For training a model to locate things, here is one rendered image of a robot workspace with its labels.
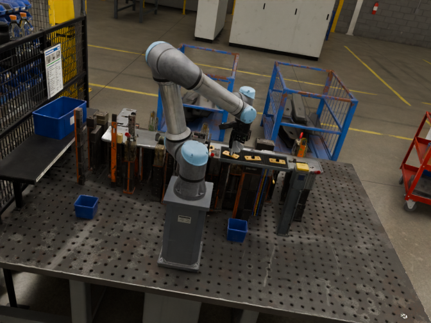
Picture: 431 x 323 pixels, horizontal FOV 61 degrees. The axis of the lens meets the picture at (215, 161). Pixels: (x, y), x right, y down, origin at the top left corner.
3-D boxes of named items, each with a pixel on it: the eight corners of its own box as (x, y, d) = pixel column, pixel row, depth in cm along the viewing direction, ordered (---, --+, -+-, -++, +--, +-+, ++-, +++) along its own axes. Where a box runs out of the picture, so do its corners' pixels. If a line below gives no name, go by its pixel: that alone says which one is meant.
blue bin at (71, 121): (88, 120, 229) (87, 100, 223) (60, 140, 203) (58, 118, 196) (63, 115, 231) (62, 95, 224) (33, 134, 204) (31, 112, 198)
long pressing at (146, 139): (317, 158, 240) (319, 156, 239) (324, 176, 220) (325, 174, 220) (111, 125, 237) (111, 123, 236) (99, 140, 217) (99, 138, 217)
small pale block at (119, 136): (122, 184, 232) (123, 132, 214) (120, 187, 229) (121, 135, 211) (116, 183, 232) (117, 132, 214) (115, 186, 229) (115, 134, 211)
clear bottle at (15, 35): (26, 54, 198) (22, 15, 188) (20, 57, 192) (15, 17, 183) (15, 52, 198) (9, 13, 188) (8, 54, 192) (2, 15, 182)
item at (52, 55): (63, 89, 237) (61, 41, 221) (48, 101, 217) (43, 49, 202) (61, 89, 237) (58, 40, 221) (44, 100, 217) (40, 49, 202)
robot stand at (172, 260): (197, 272, 178) (209, 207, 158) (156, 265, 178) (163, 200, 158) (202, 243, 196) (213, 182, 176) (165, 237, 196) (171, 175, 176)
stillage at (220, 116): (174, 108, 535) (181, 42, 488) (228, 118, 533) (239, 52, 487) (154, 144, 431) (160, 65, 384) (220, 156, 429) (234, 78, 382)
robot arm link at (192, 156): (186, 182, 155) (189, 154, 148) (172, 166, 164) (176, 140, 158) (210, 177, 161) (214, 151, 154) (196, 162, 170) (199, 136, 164)
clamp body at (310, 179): (301, 213, 234) (317, 165, 216) (303, 223, 224) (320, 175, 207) (286, 210, 234) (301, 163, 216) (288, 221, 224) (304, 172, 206)
